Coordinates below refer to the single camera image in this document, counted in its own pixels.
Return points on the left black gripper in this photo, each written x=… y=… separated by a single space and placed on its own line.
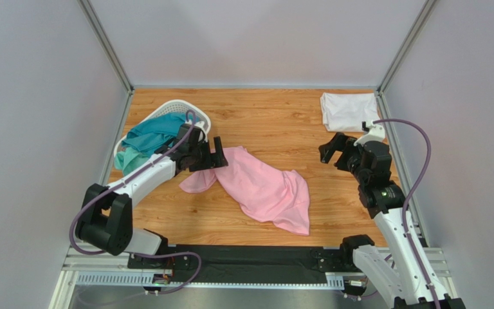
x=219 y=160

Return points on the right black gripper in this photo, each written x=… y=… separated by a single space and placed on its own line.
x=344 y=152

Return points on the pink t shirt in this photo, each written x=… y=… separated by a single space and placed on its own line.
x=264 y=193

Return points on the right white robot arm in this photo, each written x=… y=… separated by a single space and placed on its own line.
x=409 y=281

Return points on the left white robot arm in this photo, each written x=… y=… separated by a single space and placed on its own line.
x=105 y=220

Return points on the folded white t shirt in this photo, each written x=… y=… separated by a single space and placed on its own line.
x=346 y=112

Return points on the white plastic laundry basket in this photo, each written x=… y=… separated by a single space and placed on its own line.
x=180 y=106

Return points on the teal t shirt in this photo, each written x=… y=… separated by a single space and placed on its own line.
x=149 y=135

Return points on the mint green t shirt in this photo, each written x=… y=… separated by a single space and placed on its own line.
x=128 y=160

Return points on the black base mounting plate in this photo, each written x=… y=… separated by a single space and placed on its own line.
x=249 y=264

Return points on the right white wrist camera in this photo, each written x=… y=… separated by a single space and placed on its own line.
x=373 y=132

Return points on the right aluminium corner post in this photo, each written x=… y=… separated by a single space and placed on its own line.
x=384 y=86

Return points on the aluminium corner post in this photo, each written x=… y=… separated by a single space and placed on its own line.
x=384 y=86
x=126 y=84

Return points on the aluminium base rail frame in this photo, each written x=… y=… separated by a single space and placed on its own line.
x=109 y=270

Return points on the left aluminium corner post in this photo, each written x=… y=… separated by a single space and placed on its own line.
x=126 y=84

